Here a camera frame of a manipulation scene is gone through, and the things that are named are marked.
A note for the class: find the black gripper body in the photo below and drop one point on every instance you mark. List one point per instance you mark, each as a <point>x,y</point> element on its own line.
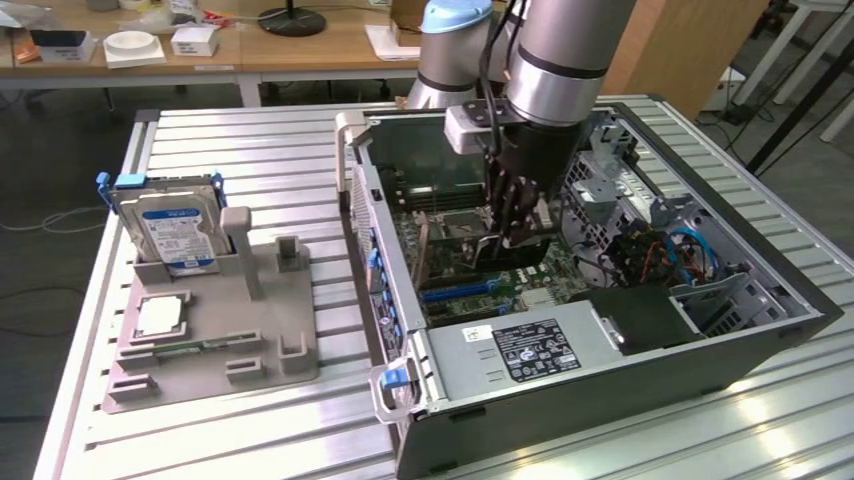
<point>544,155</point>

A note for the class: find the graphics card with black fan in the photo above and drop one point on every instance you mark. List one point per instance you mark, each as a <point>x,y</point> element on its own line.
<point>521,257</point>

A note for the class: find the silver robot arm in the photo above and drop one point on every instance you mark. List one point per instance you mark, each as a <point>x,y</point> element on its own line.
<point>561,75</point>

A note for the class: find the CPU socket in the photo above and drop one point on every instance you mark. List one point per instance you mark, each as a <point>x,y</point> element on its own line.
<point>461,225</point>

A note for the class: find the metal disk bay cage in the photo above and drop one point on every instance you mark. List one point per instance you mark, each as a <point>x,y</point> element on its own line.
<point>601,195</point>

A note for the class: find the green motherboard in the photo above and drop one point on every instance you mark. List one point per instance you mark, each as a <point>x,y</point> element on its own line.
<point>548,285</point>

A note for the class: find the silver chipset heatsink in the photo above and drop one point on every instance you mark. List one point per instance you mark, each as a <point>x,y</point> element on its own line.
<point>540,298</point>

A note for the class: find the black expansion slot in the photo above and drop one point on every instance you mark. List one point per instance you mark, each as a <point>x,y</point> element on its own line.
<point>444,285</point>

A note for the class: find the wooden cabinet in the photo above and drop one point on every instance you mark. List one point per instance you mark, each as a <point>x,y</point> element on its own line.
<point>681,50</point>

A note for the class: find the white floor unit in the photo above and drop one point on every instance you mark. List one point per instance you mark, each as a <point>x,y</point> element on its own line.
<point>724,90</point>

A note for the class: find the grey power supply with label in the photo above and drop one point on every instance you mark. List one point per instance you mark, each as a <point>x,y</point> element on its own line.
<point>468,365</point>

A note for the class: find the metal drive cage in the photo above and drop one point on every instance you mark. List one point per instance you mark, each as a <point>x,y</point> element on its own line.
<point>721,300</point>

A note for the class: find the cardboard box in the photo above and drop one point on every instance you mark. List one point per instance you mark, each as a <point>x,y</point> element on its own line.
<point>406,15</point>

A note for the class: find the blue case latch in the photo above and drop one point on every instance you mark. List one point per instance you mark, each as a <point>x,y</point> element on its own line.
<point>394,379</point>

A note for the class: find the black open PC case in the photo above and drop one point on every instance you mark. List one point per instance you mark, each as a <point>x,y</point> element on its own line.
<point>601,400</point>

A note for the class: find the wooden desk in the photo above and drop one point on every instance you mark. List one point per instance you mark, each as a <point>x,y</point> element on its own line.
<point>301,50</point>

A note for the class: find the black lamp base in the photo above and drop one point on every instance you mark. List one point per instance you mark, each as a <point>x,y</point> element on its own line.
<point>292,22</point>

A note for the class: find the hard disk in blue caddy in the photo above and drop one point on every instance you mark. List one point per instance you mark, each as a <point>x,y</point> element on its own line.
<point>174,235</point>

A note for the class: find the grey parts rack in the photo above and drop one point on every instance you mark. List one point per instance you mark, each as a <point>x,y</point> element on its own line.
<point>221,370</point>

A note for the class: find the green RAM stick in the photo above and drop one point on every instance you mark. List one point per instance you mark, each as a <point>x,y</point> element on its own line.
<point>194,345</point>

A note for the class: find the small white box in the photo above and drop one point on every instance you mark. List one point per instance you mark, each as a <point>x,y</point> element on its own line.
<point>194,40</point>

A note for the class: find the silver CPU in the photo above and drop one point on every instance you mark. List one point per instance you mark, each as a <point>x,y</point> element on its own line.
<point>161,317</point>

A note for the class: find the white tape roll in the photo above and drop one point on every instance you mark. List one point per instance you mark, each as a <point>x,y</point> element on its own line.
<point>134,50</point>

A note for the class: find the clear plastic bag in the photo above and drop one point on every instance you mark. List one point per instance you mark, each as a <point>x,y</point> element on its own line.
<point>161,17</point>

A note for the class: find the white box with black top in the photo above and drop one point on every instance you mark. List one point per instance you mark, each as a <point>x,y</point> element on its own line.
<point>63,52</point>

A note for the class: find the orange packet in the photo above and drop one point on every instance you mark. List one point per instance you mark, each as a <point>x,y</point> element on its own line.
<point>26,52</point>

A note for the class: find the silver foil bag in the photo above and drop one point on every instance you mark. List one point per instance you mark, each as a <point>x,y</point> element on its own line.
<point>27,12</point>

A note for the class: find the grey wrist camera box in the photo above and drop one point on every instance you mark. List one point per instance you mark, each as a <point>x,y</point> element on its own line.
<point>464,132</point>

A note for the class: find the white desk frame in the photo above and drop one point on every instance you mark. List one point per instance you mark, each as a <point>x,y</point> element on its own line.
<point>783,52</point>

